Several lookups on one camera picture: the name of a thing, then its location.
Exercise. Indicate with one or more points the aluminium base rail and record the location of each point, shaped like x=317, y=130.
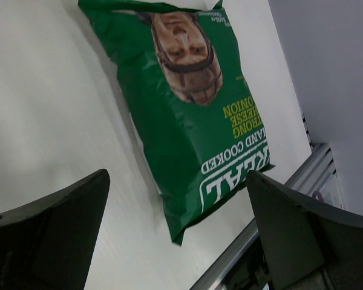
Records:
x=267, y=254

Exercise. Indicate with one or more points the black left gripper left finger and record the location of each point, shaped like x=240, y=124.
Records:
x=49, y=243

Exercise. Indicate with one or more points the green Real chips bag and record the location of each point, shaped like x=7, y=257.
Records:
x=180, y=74

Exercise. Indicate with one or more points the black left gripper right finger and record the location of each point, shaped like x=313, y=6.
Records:
x=338, y=233

